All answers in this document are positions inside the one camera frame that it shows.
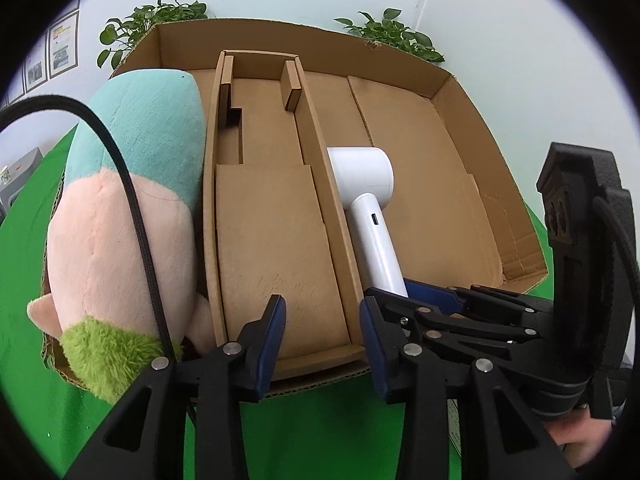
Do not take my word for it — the green potted plant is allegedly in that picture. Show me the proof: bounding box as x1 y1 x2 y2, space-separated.
97 0 208 71
334 8 446 64

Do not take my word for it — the white hair dryer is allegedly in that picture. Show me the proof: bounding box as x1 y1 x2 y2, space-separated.
326 146 410 301

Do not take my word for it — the large cardboard box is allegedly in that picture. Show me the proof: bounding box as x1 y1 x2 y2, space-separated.
40 17 550 401

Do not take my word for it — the pink teal plush toy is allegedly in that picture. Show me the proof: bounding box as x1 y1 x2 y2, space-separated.
26 69 228 405

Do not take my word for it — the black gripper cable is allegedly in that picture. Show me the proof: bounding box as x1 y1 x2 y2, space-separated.
592 196 640 311
0 94 183 363

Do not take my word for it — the wall of framed certificates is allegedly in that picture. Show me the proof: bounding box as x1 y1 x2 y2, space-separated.
5 0 82 106

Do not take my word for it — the person's right hand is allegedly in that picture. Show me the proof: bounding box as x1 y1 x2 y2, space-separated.
542 402 618 468

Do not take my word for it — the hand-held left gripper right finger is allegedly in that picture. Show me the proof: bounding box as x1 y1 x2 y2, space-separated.
359 296 583 480

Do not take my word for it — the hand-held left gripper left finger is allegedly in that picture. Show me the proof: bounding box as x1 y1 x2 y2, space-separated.
62 294 287 480

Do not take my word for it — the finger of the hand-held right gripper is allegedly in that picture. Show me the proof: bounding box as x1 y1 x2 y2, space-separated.
404 279 556 323
365 286 551 361

